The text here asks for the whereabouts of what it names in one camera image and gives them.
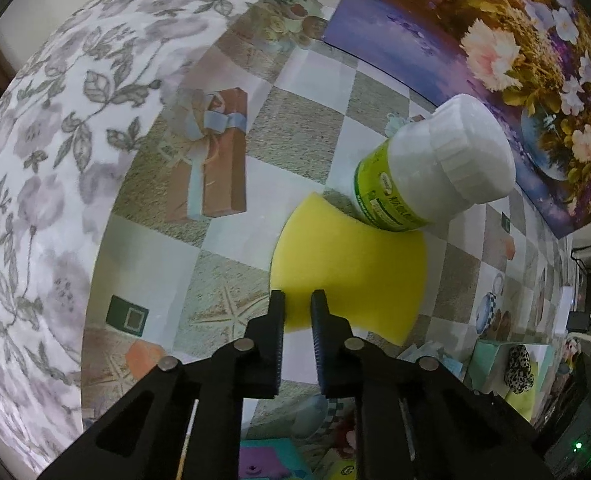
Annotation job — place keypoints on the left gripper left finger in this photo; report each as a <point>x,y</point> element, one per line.
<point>183,420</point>

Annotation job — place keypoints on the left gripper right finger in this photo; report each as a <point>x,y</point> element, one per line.
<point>417,420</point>

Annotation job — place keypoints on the black white leopard scrunchie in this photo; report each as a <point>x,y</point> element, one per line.
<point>518,374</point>

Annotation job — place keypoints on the yellow sponge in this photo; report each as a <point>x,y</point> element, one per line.
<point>373,278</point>

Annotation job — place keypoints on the blue face masks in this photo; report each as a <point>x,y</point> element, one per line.
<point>433,359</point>

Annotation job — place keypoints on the green microfiber cloth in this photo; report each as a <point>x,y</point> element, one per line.
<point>528,403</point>

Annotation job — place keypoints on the teal plastic toy box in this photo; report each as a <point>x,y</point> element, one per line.
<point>272,459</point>

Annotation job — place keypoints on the white tray teal rim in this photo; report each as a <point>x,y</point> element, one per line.
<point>500,369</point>

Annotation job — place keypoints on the white green pill bottle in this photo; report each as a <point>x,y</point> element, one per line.
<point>431,170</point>

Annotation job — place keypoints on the grey floral tablecloth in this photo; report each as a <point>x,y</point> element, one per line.
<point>71,122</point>

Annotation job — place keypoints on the patterned plastic table cover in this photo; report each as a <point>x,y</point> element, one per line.
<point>496,274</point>

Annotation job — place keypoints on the floral painting canvas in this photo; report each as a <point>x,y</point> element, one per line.
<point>529,61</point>

